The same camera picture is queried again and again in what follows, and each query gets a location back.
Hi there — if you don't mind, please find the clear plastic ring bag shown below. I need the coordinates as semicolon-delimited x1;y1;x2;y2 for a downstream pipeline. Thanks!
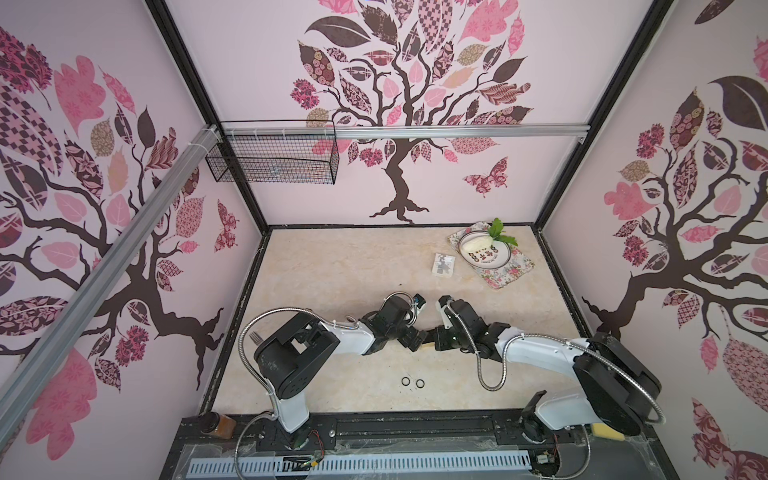
432;253;456;277

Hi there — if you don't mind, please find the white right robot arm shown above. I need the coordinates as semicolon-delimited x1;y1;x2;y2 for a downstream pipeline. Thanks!
436;295;666;444

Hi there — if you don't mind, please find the white toy radish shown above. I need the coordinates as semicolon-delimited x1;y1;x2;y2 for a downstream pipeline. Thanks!
464;218;518;253

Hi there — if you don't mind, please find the aluminium rail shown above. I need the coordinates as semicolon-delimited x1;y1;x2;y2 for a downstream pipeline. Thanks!
223;122;590;140
1;125;220;446

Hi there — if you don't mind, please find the black corner frame post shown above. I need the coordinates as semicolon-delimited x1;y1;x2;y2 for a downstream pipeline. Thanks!
533;0;677;232

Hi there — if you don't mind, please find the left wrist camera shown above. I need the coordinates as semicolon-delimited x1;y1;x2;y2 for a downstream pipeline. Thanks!
410;294;426;322

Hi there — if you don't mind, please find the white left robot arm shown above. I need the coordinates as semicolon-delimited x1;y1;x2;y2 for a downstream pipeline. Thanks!
237;292;427;434

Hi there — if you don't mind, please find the white slotted cable duct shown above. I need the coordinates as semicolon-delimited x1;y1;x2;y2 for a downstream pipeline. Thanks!
185;450;532;479

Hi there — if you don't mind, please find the floral rectangular tray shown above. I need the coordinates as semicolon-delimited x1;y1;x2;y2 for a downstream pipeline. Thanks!
448;222;535;290

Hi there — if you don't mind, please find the rear aluminium rail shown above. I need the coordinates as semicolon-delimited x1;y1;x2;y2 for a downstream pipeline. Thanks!
223;122;590;140

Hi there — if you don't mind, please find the yellow sponge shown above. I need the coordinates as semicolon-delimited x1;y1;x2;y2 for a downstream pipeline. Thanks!
591;423;626;442

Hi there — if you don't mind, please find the left aluminium rail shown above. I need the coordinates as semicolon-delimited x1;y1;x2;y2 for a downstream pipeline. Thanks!
1;125;220;446

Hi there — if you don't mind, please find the white round printed plate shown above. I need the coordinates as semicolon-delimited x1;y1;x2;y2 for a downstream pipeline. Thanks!
458;231;512;270

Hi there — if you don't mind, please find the brown bottle left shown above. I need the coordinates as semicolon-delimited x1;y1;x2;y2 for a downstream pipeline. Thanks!
197;411;237;440

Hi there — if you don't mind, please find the black wire basket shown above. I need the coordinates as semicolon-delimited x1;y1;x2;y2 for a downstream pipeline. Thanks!
206;120;340;185

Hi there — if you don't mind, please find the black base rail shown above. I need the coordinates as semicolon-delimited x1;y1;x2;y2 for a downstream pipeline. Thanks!
251;407;601;457

